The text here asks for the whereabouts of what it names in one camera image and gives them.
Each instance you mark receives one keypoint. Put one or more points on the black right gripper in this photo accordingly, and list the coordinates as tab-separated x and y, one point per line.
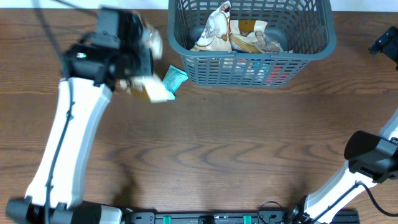
388	43

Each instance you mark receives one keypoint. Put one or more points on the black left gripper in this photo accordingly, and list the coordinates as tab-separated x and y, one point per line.
144	52

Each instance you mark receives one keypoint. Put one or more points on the beige snack pouch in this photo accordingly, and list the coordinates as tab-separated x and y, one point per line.
215	36
149	87
254	36

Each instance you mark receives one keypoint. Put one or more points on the teal snack packet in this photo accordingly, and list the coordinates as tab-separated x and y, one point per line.
172	81

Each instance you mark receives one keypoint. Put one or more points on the multicolour tissue pack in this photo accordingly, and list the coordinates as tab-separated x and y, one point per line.
244	67

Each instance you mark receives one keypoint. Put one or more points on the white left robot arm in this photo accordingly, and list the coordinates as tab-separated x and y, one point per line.
91	67

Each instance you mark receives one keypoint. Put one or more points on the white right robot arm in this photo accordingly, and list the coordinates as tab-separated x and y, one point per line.
369	160

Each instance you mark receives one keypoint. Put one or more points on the dark grey plastic basket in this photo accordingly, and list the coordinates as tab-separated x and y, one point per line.
308	26

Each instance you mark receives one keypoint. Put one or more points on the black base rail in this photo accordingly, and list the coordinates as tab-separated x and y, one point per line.
271	215

